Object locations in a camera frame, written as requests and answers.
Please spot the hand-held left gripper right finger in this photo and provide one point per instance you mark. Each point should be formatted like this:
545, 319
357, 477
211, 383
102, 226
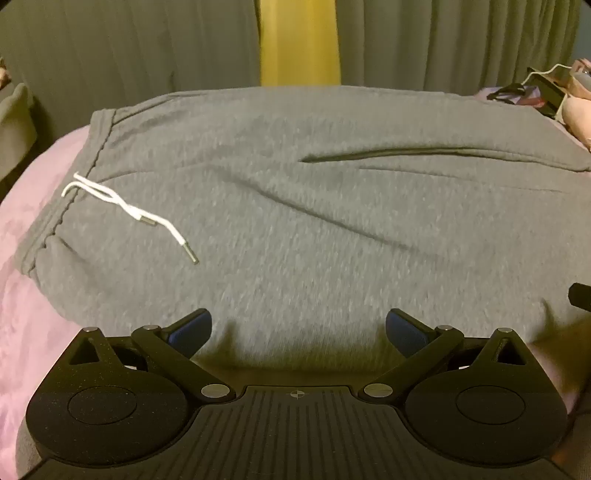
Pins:
402, 331

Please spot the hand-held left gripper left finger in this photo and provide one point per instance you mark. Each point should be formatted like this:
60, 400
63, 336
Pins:
193, 328

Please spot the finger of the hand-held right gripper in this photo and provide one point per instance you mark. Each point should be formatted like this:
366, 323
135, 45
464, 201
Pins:
580, 297

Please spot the grey sweat pants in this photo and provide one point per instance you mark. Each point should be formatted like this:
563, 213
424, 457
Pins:
295, 207

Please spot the pink blanket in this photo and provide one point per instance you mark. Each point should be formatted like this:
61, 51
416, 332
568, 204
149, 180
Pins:
32, 286

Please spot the pink plush toy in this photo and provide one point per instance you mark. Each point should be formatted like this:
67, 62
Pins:
577, 115

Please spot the grey cushion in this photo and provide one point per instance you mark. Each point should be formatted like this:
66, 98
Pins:
16, 134

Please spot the grey curtain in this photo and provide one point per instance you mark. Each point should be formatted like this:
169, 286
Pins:
452, 41
129, 50

